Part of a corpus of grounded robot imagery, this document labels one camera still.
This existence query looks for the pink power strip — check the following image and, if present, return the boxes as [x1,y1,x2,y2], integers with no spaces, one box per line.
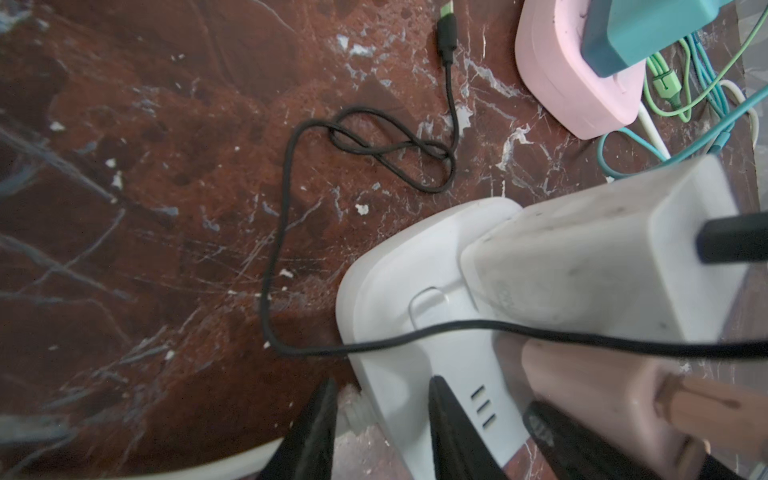
[514,0,644,140]

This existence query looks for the green charging cable bundle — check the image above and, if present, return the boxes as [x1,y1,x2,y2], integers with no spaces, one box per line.
[643,5,768,124]

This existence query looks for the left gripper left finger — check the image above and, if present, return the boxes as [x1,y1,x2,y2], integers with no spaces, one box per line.
[258,378,338,479]

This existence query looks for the white power strip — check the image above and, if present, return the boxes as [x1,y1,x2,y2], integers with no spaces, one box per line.
[336,197,528,479]

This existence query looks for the teal plugs on pink strip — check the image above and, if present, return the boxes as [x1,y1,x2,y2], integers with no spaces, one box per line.
[581,0,729,78]

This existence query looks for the pink plug adapter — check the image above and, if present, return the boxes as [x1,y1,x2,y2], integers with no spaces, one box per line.
[520,338,768,480]

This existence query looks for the black usb cable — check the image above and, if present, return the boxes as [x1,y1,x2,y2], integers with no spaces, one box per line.
[259,0,768,361]

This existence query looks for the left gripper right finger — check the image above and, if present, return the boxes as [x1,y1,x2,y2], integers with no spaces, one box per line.
[428,376,507,480]

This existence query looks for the teal charging cable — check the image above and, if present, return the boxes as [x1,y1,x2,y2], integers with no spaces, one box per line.
[596,32,768,181]

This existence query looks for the white charger adapter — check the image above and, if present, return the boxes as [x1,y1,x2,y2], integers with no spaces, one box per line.
[461,156,747,343]

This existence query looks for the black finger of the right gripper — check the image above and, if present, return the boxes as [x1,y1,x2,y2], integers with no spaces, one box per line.
[524,401,660,479]

